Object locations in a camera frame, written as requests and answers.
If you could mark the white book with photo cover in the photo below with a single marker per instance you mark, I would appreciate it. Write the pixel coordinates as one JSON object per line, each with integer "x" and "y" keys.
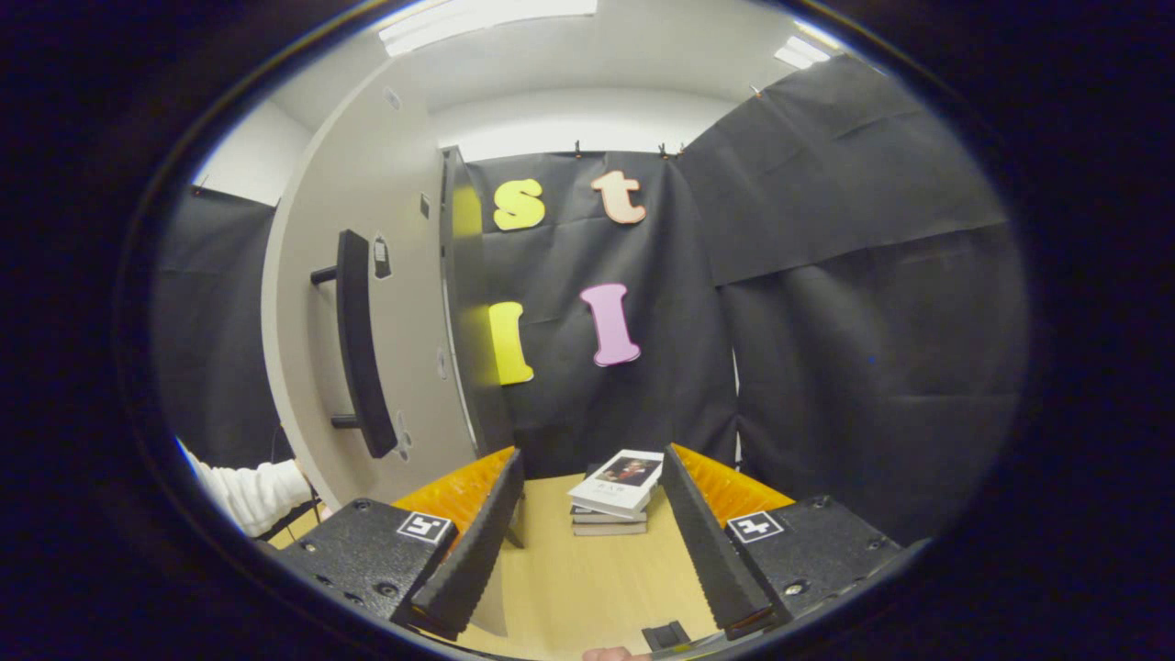
{"x": 613, "y": 487}

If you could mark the long ceiling light panel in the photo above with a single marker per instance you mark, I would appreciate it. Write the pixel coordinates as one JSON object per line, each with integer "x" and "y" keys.
{"x": 486, "y": 20}

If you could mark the beige cabinet door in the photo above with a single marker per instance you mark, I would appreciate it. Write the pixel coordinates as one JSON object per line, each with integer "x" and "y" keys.
{"x": 367, "y": 156}

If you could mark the thin grey book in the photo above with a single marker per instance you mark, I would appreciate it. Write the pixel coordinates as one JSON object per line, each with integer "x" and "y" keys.
{"x": 608, "y": 530}
{"x": 606, "y": 519}

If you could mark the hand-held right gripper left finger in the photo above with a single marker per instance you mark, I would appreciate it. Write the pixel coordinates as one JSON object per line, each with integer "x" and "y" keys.
{"x": 468, "y": 560}

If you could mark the small ceiling light panel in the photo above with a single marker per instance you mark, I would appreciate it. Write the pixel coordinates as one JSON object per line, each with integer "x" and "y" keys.
{"x": 801, "y": 52}

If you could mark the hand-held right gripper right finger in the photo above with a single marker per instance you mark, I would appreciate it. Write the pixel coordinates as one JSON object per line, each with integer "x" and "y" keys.
{"x": 716, "y": 551}

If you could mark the black backdrop cloth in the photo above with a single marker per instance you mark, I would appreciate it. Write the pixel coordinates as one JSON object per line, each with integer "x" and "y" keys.
{"x": 826, "y": 321}

